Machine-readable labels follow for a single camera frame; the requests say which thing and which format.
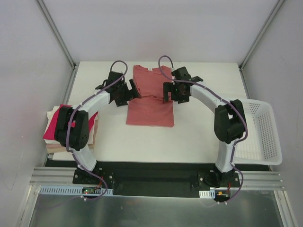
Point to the white plastic basket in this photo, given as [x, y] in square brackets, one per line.
[262, 146]

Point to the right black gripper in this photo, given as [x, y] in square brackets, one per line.
[169, 91]

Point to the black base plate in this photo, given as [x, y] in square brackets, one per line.
[181, 180]

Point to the aluminium frame post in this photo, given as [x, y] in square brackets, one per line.
[51, 23]
[270, 18]

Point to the left aluminium frame post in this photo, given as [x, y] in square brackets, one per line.
[51, 23]

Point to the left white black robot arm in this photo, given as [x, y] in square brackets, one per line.
[72, 126]

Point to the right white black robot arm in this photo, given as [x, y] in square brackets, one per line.
[229, 122]

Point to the right aluminium frame post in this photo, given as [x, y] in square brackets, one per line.
[270, 18]

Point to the perforated cable duct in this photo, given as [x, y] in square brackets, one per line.
[75, 190]
[207, 194]

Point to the aluminium rail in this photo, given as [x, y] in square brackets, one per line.
[63, 176]

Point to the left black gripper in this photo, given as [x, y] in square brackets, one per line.
[129, 92]

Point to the magenta folded t shirt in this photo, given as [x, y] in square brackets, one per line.
[50, 129]

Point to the right perforated cable duct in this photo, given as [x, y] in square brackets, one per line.
[207, 194]

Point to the salmon pink t shirt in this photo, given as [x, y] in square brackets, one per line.
[149, 109]

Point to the cream folded shirt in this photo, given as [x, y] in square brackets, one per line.
[51, 113]

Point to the left perforated cable duct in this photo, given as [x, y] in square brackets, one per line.
[75, 190]

